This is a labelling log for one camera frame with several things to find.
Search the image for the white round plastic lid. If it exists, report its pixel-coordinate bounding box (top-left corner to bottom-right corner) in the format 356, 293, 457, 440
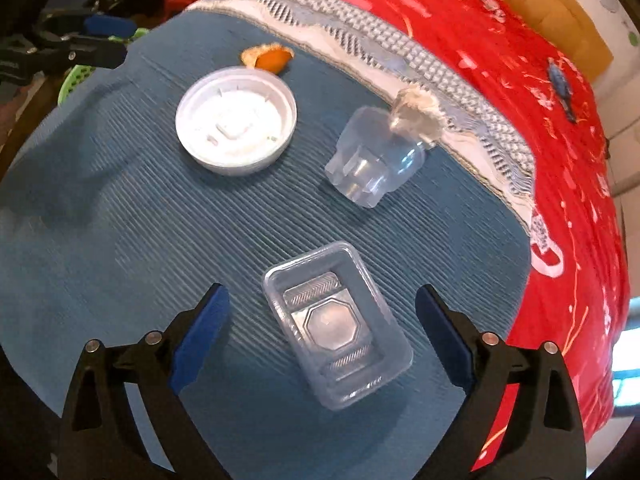
175, 67, 297, 177

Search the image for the orange peel piece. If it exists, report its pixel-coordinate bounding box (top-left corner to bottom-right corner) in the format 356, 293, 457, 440
240, 42, 295, 75

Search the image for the clear rectangular plastic tray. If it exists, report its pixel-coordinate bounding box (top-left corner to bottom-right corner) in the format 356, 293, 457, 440
262, 240, 413, 411

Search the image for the clear plastic cup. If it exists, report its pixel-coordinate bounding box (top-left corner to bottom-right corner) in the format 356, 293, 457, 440
324, 106, 426, 208

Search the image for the white tissue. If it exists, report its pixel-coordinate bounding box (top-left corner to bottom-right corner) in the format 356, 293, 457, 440
388, 84, 447, 148

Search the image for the green plastic waste basket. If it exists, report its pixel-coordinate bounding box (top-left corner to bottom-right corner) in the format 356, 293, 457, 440
58, 27, 149, 105

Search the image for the red bed quilt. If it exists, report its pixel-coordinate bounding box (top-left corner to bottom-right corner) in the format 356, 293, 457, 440
345, 0, 630, 437

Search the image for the blue toy on bed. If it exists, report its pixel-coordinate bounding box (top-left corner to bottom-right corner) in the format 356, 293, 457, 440
547, 58, 577, 124

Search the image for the wooden headboard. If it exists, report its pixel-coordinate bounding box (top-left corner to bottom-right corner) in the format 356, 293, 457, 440
503, 0, 613, 82

